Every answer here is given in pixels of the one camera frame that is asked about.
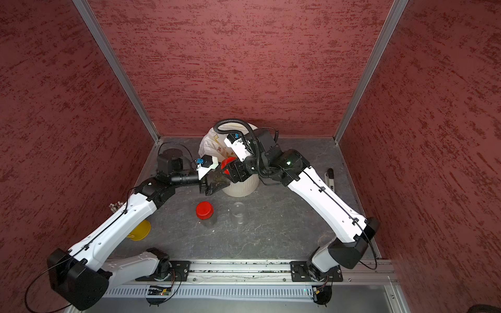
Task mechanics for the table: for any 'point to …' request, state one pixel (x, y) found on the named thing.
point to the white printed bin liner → (212, 143)
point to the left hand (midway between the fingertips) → (224, 176)
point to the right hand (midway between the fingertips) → (230, 171)
